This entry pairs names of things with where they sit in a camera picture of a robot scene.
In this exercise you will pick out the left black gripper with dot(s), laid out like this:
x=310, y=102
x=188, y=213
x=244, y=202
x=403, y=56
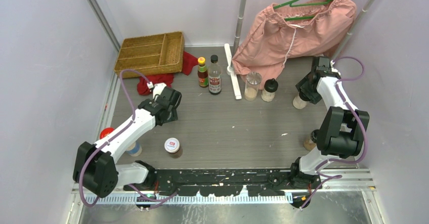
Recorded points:
x=173, y=116

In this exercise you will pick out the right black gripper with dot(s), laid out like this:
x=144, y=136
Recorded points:
x=302, y=85

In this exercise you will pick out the yellow cap sauce bottle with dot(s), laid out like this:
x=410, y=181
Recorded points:
x=202, y=72

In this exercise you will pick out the woven bamboo divided tray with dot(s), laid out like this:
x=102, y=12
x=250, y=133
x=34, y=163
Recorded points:
x=153, y=54

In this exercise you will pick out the black cap sesame shaker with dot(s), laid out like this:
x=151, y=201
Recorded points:
x=269, y=90

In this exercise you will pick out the tall soy sauce bottle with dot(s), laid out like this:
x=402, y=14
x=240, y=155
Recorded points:
x=214, y=76

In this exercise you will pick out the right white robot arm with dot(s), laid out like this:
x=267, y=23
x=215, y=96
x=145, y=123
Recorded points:
x=342, y=133

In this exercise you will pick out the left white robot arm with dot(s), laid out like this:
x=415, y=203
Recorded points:
x=96, y=168

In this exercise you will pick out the white lid sauce jar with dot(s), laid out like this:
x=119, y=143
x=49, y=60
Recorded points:
x=173, y=147

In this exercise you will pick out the pink shorts garment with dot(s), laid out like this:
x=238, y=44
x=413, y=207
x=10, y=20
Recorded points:
x=278, y=34

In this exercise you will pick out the blue label seasoning jar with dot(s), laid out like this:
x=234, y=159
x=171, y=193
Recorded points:
x=134, y=149

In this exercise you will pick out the red cloth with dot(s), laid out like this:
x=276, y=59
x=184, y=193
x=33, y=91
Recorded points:
x=189, y=61

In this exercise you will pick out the red cap bottle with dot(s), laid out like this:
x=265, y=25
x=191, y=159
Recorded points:
x=105, y=132

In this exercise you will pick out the clear jar silver lid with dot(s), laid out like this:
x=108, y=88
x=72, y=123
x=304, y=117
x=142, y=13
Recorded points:
x=252, y=84

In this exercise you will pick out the black cap pepper grinder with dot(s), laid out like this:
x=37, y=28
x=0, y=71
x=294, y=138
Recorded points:
x=310, y=142

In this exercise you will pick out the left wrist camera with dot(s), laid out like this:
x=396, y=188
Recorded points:
x=156, y=89

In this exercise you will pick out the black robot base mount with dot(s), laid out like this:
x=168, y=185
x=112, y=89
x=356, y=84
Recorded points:
x=223, y=182

